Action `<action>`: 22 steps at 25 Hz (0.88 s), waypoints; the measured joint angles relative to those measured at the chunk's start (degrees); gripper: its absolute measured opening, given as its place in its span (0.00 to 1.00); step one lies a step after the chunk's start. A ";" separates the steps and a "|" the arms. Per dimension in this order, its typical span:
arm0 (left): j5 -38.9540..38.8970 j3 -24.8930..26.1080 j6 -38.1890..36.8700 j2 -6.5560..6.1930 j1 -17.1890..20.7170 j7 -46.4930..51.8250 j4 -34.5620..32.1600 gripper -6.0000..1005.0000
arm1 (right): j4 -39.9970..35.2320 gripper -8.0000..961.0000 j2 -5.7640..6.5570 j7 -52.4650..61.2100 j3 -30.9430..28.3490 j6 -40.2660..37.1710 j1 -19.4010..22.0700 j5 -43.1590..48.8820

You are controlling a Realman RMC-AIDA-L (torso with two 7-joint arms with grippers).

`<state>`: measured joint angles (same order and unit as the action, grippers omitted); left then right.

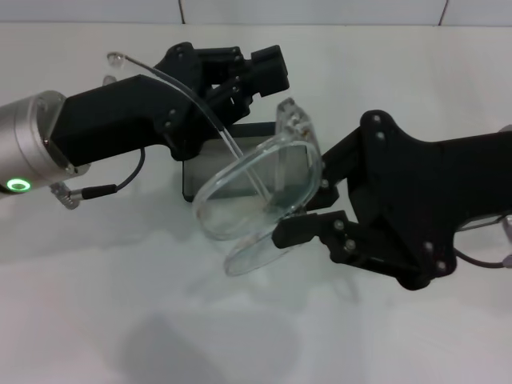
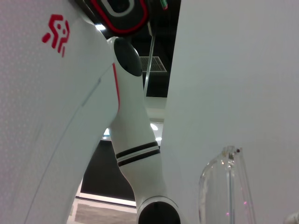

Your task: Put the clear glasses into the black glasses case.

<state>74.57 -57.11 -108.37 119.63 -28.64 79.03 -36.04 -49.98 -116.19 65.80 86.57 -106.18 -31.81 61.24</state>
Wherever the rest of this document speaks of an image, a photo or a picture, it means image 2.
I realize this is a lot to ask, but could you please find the thin metal pole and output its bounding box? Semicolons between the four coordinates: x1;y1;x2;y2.
142;21;157;94

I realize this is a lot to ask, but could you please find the ceiling vent grille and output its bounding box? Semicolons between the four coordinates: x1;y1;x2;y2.
139;56;167;72

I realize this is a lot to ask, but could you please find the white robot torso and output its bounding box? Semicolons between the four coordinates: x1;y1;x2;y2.
0;0;120;224

